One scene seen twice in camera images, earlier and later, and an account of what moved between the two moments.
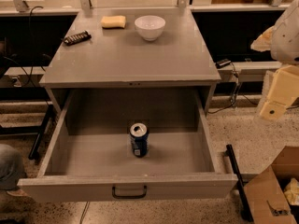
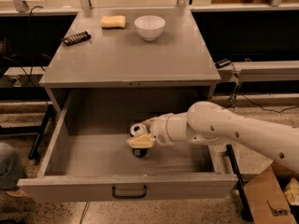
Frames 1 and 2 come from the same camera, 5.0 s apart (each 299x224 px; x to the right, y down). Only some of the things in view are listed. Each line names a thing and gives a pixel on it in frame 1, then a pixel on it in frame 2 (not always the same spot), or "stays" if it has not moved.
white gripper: [286, 40] → [160, 127]
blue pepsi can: [139, 139] stays
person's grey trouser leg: [11, 168] stays
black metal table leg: [245, 209] stays
